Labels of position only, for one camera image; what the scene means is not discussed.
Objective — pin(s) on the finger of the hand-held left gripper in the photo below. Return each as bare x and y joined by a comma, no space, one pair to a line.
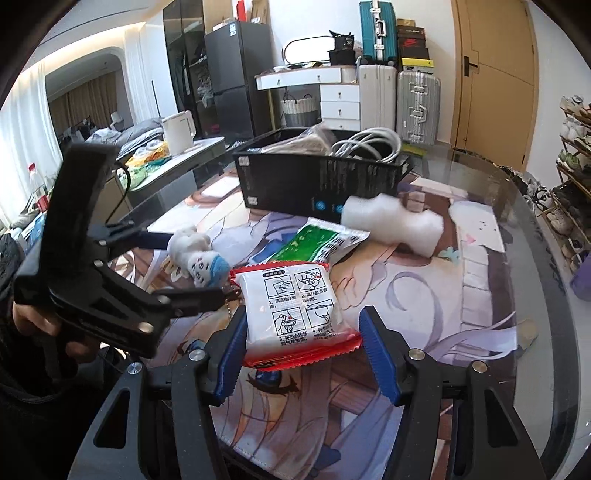
147,239
194,301

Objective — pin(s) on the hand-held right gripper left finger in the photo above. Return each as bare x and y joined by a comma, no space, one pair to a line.
228,360

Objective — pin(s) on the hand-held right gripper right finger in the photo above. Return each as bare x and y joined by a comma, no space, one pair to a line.
381,360

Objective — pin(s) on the red and white packet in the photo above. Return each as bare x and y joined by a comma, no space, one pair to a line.
295,314

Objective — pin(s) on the green and white medicine packet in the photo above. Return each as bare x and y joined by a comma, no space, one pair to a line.
314,240

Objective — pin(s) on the black cardboard box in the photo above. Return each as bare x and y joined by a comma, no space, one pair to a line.
286,184

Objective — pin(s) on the person's left hand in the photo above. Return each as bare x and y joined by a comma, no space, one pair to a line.
32,321

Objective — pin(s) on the plastic bottle with red label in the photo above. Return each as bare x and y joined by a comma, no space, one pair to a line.
39,189

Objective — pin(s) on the yellow and green cloths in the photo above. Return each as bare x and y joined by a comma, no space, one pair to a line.
147,161

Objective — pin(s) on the printed cartoon desk mat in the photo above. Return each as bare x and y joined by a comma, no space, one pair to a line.
438,295

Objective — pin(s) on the grey side table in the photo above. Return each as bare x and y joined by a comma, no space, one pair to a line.
194,159

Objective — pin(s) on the bed with grey blanket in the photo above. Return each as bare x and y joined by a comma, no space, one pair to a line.
134,134

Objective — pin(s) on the brown curtains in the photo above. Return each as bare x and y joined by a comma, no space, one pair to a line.
87,104

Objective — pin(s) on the white electric kettle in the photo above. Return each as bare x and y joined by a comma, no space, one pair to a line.
178,134

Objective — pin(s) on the white foam block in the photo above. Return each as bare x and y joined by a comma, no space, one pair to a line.
392,221

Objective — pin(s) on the dark glass cabinet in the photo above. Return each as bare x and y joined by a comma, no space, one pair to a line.
182,69

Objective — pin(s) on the black refrigerator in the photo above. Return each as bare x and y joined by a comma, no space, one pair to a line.
240,78

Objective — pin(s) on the woven basket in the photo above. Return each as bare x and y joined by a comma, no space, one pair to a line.
300,110

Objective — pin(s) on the purple bag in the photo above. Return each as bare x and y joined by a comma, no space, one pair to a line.
582,282

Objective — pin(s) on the pile of assorted shoes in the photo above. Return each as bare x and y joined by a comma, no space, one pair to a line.
526,182

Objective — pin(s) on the white vanity desk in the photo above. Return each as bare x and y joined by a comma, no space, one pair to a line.
339,99

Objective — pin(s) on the gold metal shoe rack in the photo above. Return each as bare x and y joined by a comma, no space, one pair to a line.
565,198

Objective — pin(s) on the red bag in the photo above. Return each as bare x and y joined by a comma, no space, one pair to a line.
240,10

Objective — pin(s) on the oval mirror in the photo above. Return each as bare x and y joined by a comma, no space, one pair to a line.
307,48

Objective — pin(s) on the silver suitcase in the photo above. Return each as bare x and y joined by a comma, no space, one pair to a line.
418,108

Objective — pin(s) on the brown cardboard box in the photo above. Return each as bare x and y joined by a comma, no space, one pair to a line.
259,10

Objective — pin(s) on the white suitcase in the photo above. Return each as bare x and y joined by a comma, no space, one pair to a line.
377,99

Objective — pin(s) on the black bag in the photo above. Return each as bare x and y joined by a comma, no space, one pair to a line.
342,50

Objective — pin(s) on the shoe rack with shoes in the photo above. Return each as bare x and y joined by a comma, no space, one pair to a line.
575,134

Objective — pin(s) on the tan wooden door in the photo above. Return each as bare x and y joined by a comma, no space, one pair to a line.
498,83

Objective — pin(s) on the teal suitcase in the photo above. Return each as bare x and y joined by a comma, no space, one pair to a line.
376,30

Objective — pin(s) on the stack of shoe boxes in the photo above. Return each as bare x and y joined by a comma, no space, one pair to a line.
414,46

